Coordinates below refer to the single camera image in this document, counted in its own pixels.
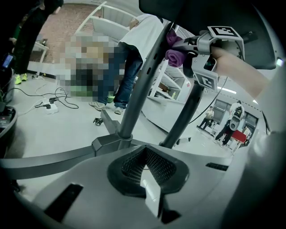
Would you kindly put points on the white shelving unit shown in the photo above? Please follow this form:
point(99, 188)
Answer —
point(107, 22)

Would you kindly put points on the person's right hand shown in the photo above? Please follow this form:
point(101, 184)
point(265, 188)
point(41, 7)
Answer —
point(222, 60)

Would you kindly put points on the person's right forearm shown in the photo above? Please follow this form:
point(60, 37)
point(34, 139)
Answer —
point(245, 71)

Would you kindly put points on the white desk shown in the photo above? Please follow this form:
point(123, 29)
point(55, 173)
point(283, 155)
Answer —
point(41, 47)

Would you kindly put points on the yellow bottle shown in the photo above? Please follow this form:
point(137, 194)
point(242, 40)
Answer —
point(173, 95)

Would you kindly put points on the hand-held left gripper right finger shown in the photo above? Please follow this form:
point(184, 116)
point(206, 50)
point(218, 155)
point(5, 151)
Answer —
point(201, 176)

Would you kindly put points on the ceiling light bar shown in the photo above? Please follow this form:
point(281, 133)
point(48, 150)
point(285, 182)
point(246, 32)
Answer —
point(228, 90)

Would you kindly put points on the red box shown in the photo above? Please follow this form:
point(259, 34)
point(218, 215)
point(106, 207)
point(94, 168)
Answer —
point(238, 136)

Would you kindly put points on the purple cloth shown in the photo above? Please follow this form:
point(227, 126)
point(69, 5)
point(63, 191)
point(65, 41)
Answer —
point(175, 58)

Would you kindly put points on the black double door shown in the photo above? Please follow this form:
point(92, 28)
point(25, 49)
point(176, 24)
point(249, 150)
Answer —
point(250, 118)

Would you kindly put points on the black dome backpack with screen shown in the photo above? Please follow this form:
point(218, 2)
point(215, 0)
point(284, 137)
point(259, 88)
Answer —
point(6, 67)

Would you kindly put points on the black open dome case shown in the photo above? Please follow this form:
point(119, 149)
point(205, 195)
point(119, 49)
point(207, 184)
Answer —
point(6, 120)

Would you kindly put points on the white cabinet with red mark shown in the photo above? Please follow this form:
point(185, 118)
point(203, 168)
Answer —
point(187, 86)

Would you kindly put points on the white power strip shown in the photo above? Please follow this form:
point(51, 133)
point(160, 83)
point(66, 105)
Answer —
point(51, 107)

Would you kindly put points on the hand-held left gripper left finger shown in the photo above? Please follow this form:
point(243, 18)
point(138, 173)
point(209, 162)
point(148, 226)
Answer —
point(93, 176)

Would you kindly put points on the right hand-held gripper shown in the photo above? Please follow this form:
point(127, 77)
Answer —
point(201, 64)

